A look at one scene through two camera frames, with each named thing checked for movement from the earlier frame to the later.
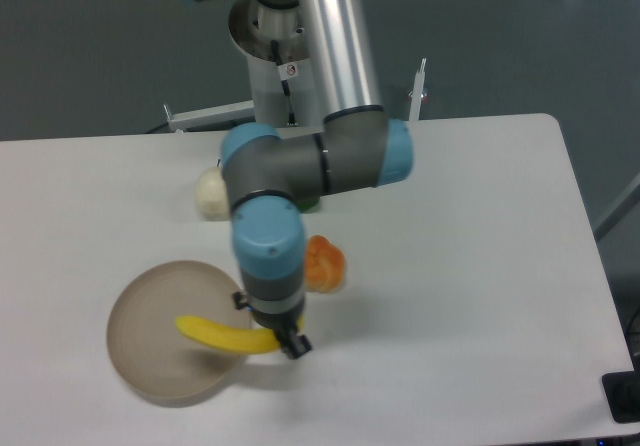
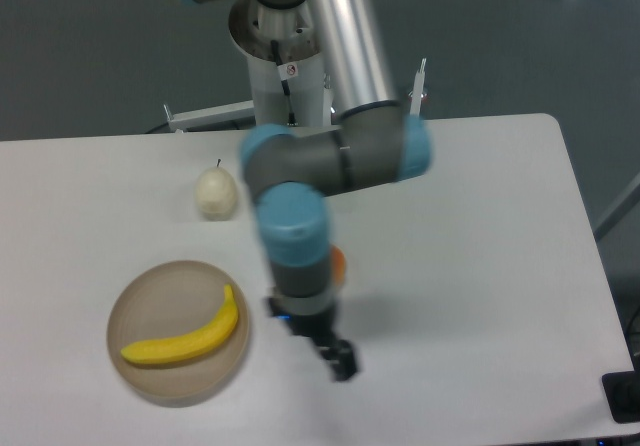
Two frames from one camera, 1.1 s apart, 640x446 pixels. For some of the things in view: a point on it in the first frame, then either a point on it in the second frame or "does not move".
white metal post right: [417, 92] does not move
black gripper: [284, 324] to [319, 326]
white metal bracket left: [236, 111] does not move
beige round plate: [152, 358] does not move
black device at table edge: [622, 392] does not move
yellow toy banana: [229, 336] to [161, 350]
